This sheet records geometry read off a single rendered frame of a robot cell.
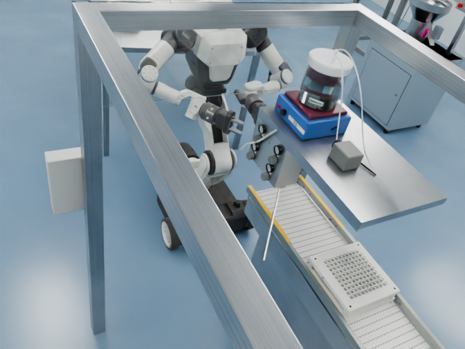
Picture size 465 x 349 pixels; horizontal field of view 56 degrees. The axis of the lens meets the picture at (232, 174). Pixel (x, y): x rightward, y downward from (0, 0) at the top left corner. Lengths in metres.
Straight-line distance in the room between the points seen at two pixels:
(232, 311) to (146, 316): 1.91
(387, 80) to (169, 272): 2.71
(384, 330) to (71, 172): 1.23
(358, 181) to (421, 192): 0.21
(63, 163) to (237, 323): 1.14
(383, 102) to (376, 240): 1.58
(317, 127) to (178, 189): 0.93
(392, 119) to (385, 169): 2.76
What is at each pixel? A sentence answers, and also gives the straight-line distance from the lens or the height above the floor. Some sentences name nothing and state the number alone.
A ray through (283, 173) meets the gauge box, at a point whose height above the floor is 1.12.
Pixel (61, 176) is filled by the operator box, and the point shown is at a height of 1.03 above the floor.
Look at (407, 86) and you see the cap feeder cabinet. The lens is 4.19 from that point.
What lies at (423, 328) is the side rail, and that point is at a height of 0.87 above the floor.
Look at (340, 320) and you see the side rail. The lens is 1.61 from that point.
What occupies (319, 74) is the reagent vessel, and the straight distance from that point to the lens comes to 1.51.
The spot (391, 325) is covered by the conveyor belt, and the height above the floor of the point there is 0.84.
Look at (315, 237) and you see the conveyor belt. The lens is 1.85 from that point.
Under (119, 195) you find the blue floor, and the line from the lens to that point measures 3.04.
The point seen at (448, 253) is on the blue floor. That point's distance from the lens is 3.49.
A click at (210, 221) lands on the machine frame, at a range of 0.66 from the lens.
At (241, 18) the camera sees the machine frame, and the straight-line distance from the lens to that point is 1.45.
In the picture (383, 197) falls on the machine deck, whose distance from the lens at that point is 1.46.
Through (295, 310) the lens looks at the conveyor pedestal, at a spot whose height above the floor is 0.58.
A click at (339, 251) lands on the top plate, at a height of 0.91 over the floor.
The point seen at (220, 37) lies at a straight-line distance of 1.52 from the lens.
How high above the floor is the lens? 2.13
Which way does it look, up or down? 40 degrees down
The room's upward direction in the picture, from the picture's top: 13 degrees clockwise
